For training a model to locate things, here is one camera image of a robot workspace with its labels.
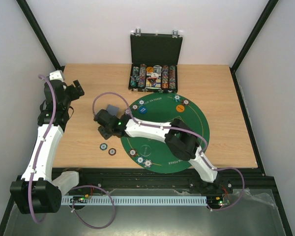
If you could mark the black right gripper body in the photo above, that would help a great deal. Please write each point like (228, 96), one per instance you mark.
(103, 130)

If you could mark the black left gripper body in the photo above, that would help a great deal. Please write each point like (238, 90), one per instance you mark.
(74, 95)

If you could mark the teal poker chip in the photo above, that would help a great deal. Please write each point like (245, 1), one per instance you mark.
(103, 146)

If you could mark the blue patterned card deck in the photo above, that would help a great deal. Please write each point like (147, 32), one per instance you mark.
(113, 110)

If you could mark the red chip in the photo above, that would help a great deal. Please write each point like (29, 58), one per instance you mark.
(185, 102)
(112, 151)
(132, 152)
(135, 107)

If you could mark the grey chips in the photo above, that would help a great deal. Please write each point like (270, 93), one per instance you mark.
(127, 112)

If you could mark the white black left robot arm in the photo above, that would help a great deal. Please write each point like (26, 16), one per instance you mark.
(35, 191)

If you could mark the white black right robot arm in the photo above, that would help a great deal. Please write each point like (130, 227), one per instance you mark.
(183, 143)

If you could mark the blue small blind button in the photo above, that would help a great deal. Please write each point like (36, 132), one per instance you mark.
(142, 110)

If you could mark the clear glass dealer puck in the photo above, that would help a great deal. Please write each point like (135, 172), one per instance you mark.
(145, 150)

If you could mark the round green poker mat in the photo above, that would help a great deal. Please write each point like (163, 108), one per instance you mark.
(161, 107)

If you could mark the leftmost chip row in case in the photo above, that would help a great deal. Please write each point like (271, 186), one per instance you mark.
(135, 76)

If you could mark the chip row in case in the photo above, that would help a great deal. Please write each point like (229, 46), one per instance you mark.
(135, 76)
(142, 76)
(165, 77)
(172, 77)

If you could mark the triangular all in button in case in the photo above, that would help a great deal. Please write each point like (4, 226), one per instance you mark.
(151, 81)

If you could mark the orange big blind button in case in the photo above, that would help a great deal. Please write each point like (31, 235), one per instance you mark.
(149, 69)

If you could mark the orange big blind button on mat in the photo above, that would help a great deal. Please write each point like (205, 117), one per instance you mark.
(180, 108)

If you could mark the black poker chip case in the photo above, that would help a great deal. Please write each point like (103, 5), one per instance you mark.
(155, 50)

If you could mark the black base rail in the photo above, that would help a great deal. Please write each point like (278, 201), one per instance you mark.
(187, 180)

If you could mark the black aluminium frame post left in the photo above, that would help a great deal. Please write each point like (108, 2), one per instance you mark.
(26, 10)

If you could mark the black aluminium frame post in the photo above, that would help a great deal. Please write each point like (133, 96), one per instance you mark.
(268, 9)
(26, 10)

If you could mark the white slotted cable duct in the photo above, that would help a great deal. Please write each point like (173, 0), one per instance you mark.
(136, 201)

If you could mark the black aluminium frame post right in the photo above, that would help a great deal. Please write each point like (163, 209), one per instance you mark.
(268, 9)

